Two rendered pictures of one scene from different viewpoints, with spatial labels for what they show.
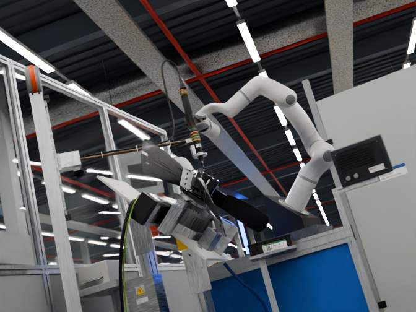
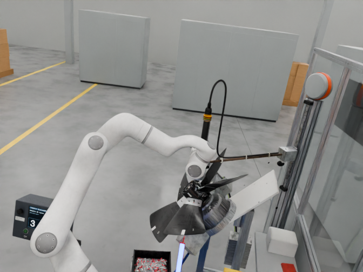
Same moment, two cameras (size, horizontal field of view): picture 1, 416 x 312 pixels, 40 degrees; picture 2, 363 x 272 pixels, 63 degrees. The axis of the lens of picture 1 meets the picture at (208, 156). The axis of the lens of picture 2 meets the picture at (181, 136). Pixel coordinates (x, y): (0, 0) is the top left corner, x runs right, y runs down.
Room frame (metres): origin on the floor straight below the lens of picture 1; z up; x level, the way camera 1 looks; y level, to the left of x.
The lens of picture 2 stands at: (4.11, -0.36, 2.18)
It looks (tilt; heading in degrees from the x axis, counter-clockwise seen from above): 22 degrees down; 169
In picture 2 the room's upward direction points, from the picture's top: 7 degrees clockwise
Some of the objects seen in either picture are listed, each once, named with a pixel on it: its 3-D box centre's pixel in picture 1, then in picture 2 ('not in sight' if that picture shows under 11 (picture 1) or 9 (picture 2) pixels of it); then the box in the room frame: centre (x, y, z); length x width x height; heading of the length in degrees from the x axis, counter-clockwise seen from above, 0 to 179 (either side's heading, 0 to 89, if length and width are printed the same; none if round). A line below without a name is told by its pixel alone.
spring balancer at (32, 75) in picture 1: (33, 81); (318, 86); (2.52, 0.73, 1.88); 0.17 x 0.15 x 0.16; 161
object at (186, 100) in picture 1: (189, 114); (203, 138); (2.71, 0.04, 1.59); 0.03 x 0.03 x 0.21
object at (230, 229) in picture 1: (216, 230); (193, 237); (2.77, 0.05, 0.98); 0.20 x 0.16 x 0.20; 71
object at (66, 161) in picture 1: (69, 161); (287, 153); (2.54, 0.64, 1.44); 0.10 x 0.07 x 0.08; 106
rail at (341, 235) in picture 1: (269, 257); not in sight; (3.02, -0.18, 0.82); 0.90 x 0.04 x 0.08; 71
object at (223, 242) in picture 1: (220, 243); not in sight; (2.68, 0.05, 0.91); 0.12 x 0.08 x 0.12; 71
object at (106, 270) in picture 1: (98, 275); (281, 239); (2.72, 0.65, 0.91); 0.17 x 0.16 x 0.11; 71
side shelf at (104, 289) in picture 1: (115, 287); (274, 255); (2.79, 0.59, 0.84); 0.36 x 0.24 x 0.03; 161
